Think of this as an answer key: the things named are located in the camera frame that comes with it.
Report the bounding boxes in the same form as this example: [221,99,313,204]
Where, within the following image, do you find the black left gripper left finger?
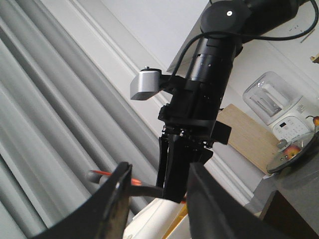
[34,162,132,239]

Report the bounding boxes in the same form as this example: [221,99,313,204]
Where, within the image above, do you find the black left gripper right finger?
[186,163,288,239]

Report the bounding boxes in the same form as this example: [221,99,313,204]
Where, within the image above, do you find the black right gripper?
[156,79,231,203]

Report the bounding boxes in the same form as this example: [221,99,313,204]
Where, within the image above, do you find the grey orange handled scissors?
[86,170,164,199]

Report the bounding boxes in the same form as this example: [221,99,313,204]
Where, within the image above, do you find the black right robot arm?
[157,0,303,239]

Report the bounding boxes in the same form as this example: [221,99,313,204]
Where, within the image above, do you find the light wooden cutting board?
[217,104,279,175]

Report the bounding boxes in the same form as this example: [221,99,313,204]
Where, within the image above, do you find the glass fruit plate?
[266,132,319,174]

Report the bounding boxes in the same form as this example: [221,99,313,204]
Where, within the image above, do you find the white blender appliance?
[243,71,319,142]

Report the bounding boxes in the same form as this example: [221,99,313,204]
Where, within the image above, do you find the grey curtain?
[0,0,161,239]

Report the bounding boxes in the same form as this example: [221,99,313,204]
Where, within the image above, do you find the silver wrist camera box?
[130,67,162,101]

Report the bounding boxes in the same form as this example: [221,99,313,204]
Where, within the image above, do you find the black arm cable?
[169,0,319,83]

